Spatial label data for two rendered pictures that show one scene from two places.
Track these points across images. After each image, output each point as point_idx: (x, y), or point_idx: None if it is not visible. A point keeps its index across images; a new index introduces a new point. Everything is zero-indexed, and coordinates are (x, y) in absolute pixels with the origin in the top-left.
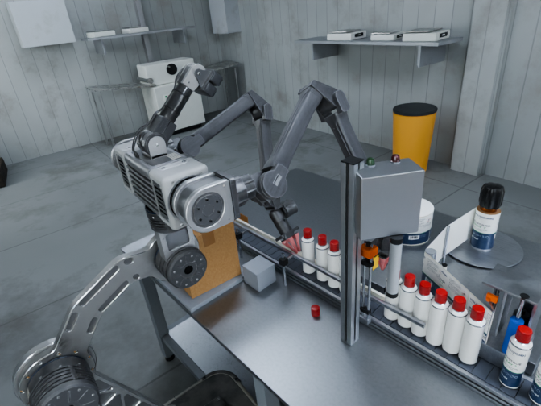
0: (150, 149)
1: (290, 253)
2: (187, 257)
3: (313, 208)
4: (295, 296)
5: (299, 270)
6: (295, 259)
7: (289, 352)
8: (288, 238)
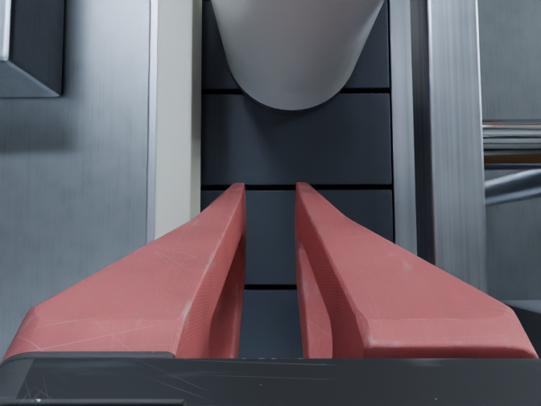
0: None
1: (483, 196)
2: None
3: None
4: (519, 38)
5: (357, 135)
6: (245, 294)
7: None
8: (537, 356)
